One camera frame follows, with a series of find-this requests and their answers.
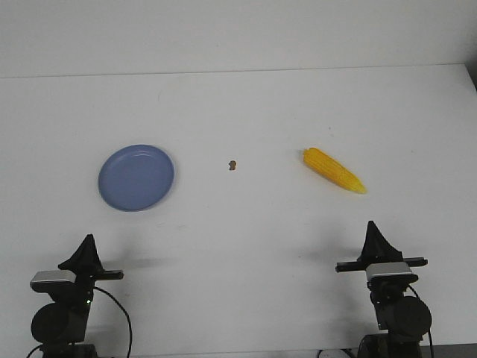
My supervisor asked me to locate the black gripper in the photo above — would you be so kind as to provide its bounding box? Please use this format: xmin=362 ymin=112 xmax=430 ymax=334
xmin=335 ymin=221 xmax=428 ymax=295
xmin=58 ymin=233 xmax=124 ymax=312

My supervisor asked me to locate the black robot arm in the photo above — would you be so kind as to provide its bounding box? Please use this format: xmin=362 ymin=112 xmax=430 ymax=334
xmin=30 ymin=233 xmax=133 ymax=357
xmin=335 ymin=221 xmax=432 ymax=357

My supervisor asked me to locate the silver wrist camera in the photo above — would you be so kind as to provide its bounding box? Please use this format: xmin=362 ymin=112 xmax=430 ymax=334
xmin=30 ymin=270 xmax=77 ymax=293
xmin=365 ymin=262 xmax=418 ymax=283

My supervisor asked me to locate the small brown crumb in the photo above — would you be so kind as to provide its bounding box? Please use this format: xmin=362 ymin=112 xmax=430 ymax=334
xmin=228 ymin=160 xmax=237 ymax=171

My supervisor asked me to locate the blue round plate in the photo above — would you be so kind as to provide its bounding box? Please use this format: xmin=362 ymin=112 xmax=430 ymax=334
xmin=98 ymin=144 xmax=175 ymax=212

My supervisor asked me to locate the yellow corn cob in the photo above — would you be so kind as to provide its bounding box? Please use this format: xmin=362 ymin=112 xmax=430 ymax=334
xmin=303 ymin=148 xmax=367 ymax=195

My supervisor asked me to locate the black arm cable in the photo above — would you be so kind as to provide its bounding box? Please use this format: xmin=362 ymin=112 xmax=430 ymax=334
xmin=408 ymin=285 xmax=436 ymax=358
xmin=25 ymin=286 xmax=133 ymax=358

